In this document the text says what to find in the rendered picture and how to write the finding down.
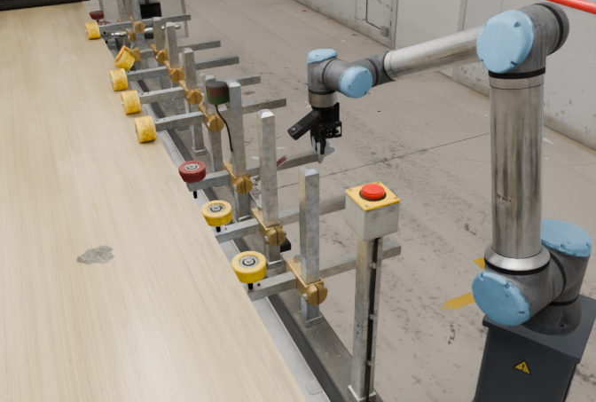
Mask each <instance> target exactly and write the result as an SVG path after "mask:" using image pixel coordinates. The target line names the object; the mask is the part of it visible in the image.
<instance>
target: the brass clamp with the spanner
mask: <svg viewBox="0 0 596 402"><path fill-rule="evenodd" d="M223 170H227V171H228V172H229V174H230V184H231V186H232V188H233V189H234V191H235V192H236V193H237V192H239V193H249V192H250V191H251V190H252V188H253V183H252V181H251V180H250V175H249V173H248V172H247V174H246V175H243V176H238V177H236V176H235V175H234V173H233V172H232V165H231V164H230V163H228V162H223Z"/></svg>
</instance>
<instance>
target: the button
mask: <svg viewBox="0 0 596 402"><path fill-rule="evenodd" d="M384 193H385V190H384V188H383V187H382V186H381V185H377V184H367V185H364V186H363V187H362V189H361V194H362V195H363V196H364V197H366V198H368V199H379V198H380V197H382V196H383V195H384Z"/></svg>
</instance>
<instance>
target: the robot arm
mask: <svg viewBox="0 0 596 402"><path fill-rule="evenodd" d="M568 36H569V19H568V16H567V14H566V13H565V12H564V11H563V10H562V9H561V8H560V7H559V6H558V5H556V4H552V3H547V2H540V3H535V4H531V5H527V6H524V7H522V8H518V9H515V10H509V11H505V12H501V13H500V14H499V15H497V16H495V17H493V18H491V19H490V20H488V21H487V22H486V23H485V24H484V25H482V26H480V27H476V28H470V29H468V30H464V31H461V32H458V33H455V34H451V35H446V36H443V37H439V38H436V39H433V40H430V41H426V42H424V43H417V44H414V45H411V46H408V47H404V48H402V49H398V50H392V51H384V52H382V53H380V54H377V55H373V56H371V57H367V58H364V59H360V60H356V61H353V62H346V61H344V60H341V59H337V52H336V51H335V50H332V49H319V50H314V51H311V52H310V53H309V54H308V56H307V69H308V100H309V104H310V105H311V108H312V109H313V110H312V111H311V112H309V113H308V114H307V115H305V116H304V117H303V118H302V119H301V120H300V121H299V122H297V123H296V124H295V125H293V126H292V127H291V128H290V129H288V130H287V132H288V134H289V135H290V137H292V138H293V139H294V140H297V139H299V138H300V137H301V136H303V135H304V134H305V133H306V132H308V131H309V130H310V140H311V144H312V147H313V150H315V151H316V152H317V153H318V163H322V161H323V160H324V158H325V157H326V156H327V155H329V154H332V153H333V152H334V150H335V148H334V147H333V146H330V143H329V141H328V140H327V138H339V137H341V133H340V134H337V133H339V131H338V130H337V129H336V128H338V127H341V121H340V103H339V102H337V91H338V92H339V93H342V94H343V95H345V96H347V97H349V98H353V99H359V98H362V97H363V96H364V95H365V94H366V93H368V91H369V90H370V89H371V88H372V87H375V86H378V85H381V84H384V83H391V82H394V81H398V80H401V79H403V78H407V77H411V76H415V75H423V74H427V73H431V72H435V71H439V70H444V69H447V68H452V67H459V66H464V65H467V64H472V63H475V62H480V61H482V62H483V63H482V64H483V65H484V67H486V68H487V69H488V77H489V78H490V167H491V225H492V243H491V244H489V245H488V246H487V247H486V248H485V250H484V270H483V271H482V272H480V273H478V274H477V275H476V276H475V278H474V279H473V282H472V287H471V289H472V290H473V292H472V294H473V298H474V300H475V302H476V304H477V305H478V307H479V308H480V309H481V311H482V312H483V313H485V314H486V315H487V316H488V318H490V319H492V320H493V321H495V322H497V323H498V324H500V325H503V326H506V327H515V326H518V325H520V324H521V325H522V326H524V327H526V328H527V329H529V330H532V331H534V332H537V333H539V334H543V335H565V334H568V333H570V332H572V331H574V330H575V329H576V328H577V326H578V324H579V322H580V319H581V308H580V303H579V299H578V296H579V292H580V289H581V286H582V283H583V280H584V275H585V271H586V268H587V265H588V262H589V259H590V255H591V254H592V238H591V237H590V235H589V234H588V233H586V232H585V231H584V230H583V229H581V228H580V227H578V226H576V225H573V224H571V223H568V222H564V221H560V220H556V219H543V220H542V178H543V131H544V83H545V66H546V56H549V55H551V54H553V53H555V52H556V51H558V50H559V49H560V48H561V46H562V45H563V44H565V42H566V40H567V38H568Z"/></svg>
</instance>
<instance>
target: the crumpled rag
mask: <svg viewBox="0 0 596 402"><path fill-rule="evenodd" d="M111 250H113V248H111V247H109V246H107V245H100V246H99V247H97V248H95V249H94V248H93V249H89V248H88V249H87V250H86V251H85V252H84V253H83V254H81V255H80V256H77V257H76V262H77V263H78V262H79V263H84V264H92V263H100V264H104V263H108V262H110V261H111V259H113V258H114V255H113V254H111V253H110V251H111Z"/></svg>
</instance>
